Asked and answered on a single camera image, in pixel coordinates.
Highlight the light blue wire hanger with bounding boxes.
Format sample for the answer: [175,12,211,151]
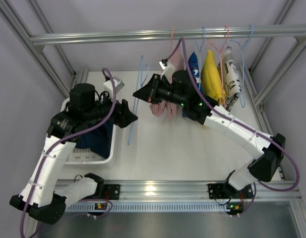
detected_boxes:
[127,55,150,146]

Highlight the pink trousers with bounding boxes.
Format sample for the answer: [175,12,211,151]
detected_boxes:
[149,49,184,120]

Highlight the navy blue trousers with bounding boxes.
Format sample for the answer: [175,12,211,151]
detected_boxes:
[75,121,114,159]

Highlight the pink wire hanger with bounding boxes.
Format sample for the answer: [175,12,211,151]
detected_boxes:
[168,27,176,60]

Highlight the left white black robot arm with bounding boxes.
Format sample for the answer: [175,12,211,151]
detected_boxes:
[9,83,138,225]

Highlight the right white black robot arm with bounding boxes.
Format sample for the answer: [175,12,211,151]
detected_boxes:
[133,70,286,195]

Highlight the blue white patterned trousers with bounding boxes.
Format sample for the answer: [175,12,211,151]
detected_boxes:
[182,52,205,121]

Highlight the yellow trousers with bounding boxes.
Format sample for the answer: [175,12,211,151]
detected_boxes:
[201,50,225,105]

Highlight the white black print trousers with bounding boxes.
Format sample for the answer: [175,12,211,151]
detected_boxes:
[217,46,241,112]

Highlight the empty light blue hanger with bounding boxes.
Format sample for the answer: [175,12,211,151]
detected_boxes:
[230,24,254,108]

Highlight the white plastic basket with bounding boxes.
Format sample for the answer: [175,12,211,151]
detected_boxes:
[60,97,118,165]

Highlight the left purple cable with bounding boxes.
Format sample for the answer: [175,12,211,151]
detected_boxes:
[18,68,119,238]

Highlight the purple cable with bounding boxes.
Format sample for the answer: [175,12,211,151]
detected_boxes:
[18,68,119,238]
[166,37,300,191]

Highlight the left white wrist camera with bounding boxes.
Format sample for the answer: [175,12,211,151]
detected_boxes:
[103,76,124,94]

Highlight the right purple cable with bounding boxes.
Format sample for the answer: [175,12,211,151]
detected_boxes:
[166,37,300,191]

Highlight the aluminium hanging rail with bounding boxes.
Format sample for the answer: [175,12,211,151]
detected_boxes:
[29,24,306,46]

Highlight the right aluminium frame strut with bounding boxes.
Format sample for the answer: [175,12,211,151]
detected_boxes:
[249,0,306,111]

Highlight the aluminium frame strut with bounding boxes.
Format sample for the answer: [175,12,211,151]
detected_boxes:
[0,0,89,98]
[249,0,306,111]

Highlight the slotted grey cable duct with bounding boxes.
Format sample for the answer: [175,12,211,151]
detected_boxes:
[66,201,240,213]

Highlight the left aluminium frame strut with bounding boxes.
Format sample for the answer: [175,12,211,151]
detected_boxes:
[0,0,89,98]

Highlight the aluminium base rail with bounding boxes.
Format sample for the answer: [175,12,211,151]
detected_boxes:
[56,180,302,204]

